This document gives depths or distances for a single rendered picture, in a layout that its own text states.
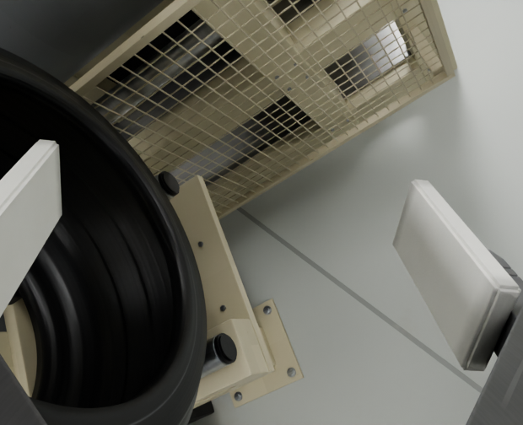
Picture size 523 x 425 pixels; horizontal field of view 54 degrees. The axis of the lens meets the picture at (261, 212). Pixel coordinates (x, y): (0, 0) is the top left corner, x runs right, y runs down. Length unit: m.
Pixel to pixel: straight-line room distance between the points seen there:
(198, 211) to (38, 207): 0.75
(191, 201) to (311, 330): 0.84
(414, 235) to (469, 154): 1.43
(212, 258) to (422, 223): 0.72
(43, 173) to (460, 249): 0.13
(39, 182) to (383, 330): 1.46
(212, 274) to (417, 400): 0.87
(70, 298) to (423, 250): 0.78
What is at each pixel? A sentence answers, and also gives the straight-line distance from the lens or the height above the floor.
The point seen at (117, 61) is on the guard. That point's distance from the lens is 0.87.
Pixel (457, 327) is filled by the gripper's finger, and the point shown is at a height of 1.38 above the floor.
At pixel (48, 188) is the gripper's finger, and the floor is 1.43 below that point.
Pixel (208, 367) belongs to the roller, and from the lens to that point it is 0.75.
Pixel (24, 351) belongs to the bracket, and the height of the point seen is 0.94.
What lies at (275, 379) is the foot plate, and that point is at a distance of 1.71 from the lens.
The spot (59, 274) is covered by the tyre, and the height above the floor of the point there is 0.94.
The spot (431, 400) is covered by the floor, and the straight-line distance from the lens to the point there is 1.58.
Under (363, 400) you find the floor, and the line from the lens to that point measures 1.63.
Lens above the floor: 1.54
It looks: 60 degrees down
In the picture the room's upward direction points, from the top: 68 degrees counter-clockwise
